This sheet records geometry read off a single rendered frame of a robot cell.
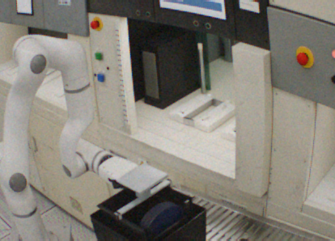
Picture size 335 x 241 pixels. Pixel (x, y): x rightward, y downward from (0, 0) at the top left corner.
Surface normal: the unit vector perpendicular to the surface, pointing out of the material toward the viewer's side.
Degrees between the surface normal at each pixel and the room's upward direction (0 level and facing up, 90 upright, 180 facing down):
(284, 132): 90
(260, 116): 90
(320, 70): 90
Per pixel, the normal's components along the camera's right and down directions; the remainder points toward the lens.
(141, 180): -0.07, -0.87
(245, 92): -0.67, 0.41
